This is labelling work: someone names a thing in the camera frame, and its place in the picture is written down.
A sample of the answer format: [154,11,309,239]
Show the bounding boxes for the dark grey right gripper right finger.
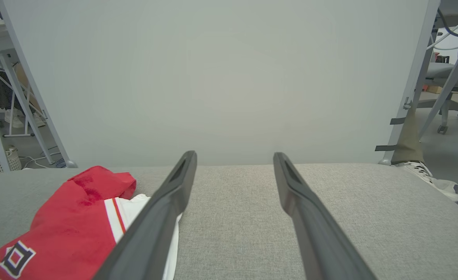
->
[273,152,377,280]

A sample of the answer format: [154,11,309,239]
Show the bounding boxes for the white hanging cable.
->
[427,12,458,51]

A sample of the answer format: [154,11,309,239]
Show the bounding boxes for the olive trouser leg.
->
[391,102,425,164]

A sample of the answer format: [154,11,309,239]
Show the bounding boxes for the white sneaker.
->
[393,161,458,208]

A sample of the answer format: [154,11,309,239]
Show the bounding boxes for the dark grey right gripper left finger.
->
[93,150,198,280]

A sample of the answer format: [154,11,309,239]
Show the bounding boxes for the red and white garment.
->
[0,166,182,280]

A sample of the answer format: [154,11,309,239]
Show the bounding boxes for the black hanging cable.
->
[437,8,458,37]

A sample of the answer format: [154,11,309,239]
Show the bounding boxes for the white floor cables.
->
[19,146,68,170]

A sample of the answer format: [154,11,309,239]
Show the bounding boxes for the white woven laundry basket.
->
[0,147,22,177]

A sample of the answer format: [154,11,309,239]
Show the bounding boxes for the grey office chair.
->
[419,35,458,138]
[418,62,458,135]

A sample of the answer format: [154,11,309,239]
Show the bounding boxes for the white backdrop panel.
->
[0,0,441,168]

